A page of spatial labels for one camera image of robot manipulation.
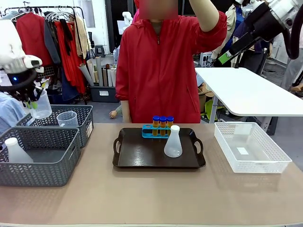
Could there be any dark grey hanging garment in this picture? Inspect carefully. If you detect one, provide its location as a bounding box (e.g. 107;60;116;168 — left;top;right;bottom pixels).
43;18;62;65

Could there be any mannequin with beige coat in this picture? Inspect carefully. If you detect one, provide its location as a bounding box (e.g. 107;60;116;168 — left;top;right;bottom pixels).
210;3;245;60

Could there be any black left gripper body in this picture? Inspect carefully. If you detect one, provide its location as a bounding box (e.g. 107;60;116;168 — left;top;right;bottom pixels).
8;72;44;103

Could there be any white background table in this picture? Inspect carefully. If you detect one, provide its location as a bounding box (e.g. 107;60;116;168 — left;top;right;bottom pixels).
194;67;303;117

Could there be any mannequin with navy garment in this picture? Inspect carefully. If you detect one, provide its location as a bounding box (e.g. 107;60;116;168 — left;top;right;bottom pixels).
233;21;273;74

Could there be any black step stool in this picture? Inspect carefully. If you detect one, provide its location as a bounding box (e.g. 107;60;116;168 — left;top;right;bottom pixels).
95;44;106;58

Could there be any light blue cloth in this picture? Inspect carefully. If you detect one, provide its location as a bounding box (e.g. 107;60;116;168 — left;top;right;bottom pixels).
0;91;27;136

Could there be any person's left forearm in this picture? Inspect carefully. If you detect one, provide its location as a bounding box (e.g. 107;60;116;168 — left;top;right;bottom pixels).
188;0;220;33

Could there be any red hanging jacket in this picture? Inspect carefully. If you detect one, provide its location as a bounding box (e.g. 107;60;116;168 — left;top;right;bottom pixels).
14;12;54;67

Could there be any slanted grey paper roll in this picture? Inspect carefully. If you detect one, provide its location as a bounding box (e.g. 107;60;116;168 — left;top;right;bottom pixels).
78;63;95;87

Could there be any cardboard box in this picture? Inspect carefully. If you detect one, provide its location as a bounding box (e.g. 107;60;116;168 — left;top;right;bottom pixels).
198;86;214;114

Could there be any long red hanging dress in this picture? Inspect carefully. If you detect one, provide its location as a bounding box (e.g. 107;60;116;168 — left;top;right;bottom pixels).
53;20;88;95

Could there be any bystander in grey trousers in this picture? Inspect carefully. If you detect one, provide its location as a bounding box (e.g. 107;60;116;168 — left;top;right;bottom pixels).
281;30;303;92

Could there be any white perforated plastic basket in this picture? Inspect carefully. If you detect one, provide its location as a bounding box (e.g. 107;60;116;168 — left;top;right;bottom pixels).
214;121;293;174

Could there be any clear plastic measuring beaker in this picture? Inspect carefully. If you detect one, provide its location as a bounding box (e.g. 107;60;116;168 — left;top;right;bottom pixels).
56;111;79;128
30;88;53;120

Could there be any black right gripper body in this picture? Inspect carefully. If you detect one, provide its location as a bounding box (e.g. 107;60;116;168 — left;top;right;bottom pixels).
244;2;285;42

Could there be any orange tube with blue cap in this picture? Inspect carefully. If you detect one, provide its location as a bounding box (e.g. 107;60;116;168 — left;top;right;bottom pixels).
152;115;160;137
159;115;168;138
166;115;175;137

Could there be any grey storage bin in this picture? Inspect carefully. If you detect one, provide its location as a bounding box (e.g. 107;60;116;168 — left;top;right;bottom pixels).
89;85;121;103

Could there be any blue test tube rack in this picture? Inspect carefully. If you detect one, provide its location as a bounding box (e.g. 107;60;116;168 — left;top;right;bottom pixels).
141;124;173;139

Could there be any grey woven plastic basket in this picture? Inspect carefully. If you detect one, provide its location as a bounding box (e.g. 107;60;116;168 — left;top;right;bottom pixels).
15;104;94;148
0;126;82;188

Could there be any dark brown serving tray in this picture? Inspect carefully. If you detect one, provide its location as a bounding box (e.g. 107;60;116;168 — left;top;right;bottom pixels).
112;127;206;169

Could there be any blue denim garment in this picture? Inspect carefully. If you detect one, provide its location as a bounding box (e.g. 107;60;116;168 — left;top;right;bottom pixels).
61;68;80;102

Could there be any brown paper roll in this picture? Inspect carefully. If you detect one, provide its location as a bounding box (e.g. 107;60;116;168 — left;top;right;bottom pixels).
102;67;109;87

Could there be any beige hanging garment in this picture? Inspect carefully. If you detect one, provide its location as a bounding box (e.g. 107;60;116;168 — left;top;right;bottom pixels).
74;14;90;60

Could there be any black metal clothes rack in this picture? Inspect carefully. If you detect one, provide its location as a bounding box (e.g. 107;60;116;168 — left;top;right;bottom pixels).
0;5;89;106

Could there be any person's right forearm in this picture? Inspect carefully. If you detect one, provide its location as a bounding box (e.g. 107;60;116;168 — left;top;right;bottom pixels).
120;100;133;124

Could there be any black right arm hose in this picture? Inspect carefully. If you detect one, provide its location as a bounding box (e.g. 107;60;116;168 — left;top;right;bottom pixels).
282;11;303;60

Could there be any white plastic conical flask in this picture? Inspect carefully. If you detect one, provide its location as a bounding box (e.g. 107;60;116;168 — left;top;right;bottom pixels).
163;125;183;158
4;137;34;164

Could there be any tall grey paper roll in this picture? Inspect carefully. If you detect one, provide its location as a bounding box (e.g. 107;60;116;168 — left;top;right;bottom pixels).
95;55;104;87

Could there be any person in red jacket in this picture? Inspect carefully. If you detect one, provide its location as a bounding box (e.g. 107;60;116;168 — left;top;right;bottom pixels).
115;0;228;124

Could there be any lime green plastic object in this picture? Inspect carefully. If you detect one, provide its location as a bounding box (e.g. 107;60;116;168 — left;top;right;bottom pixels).
204;99;225;119

